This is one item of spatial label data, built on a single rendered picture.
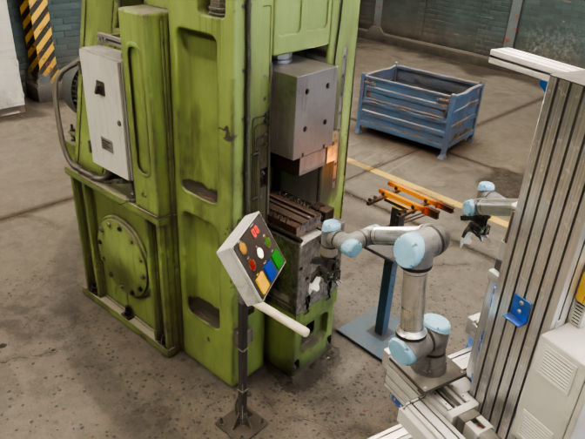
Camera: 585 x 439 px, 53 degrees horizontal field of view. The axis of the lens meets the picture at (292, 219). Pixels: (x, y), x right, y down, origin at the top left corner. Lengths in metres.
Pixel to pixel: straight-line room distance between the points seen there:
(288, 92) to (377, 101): 4.26
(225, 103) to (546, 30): 8.26
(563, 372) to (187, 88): 1.99
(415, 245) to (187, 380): 1.91
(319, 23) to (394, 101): 3.95
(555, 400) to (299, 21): 1.88
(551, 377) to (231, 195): 1.54
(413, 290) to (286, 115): 1.06
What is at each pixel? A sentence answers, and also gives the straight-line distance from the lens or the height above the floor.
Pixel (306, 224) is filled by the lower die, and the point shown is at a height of 0.97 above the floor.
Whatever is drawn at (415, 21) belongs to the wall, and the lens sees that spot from 11.64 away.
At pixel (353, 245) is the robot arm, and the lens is 2.37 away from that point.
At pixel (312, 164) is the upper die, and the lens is 2.94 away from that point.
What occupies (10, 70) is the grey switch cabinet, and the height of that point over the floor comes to 0.53.
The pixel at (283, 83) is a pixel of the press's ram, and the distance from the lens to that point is 2.74.
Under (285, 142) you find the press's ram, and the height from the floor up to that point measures 1.44.
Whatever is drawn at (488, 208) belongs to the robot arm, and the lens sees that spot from 2.76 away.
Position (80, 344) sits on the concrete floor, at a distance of 3.92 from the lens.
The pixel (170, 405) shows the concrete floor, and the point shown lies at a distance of 3.45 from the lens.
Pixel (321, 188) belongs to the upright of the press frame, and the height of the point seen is 1.03.
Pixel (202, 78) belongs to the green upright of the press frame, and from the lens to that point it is 2.84.
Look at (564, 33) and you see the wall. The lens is 10.37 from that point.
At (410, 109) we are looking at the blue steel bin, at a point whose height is 0.45.
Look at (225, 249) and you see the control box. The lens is 2.44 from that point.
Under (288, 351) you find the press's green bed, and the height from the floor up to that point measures 0.19.
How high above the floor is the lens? 2.47
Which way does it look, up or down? 29 degrees down
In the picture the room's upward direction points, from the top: 3 degrees clockwise
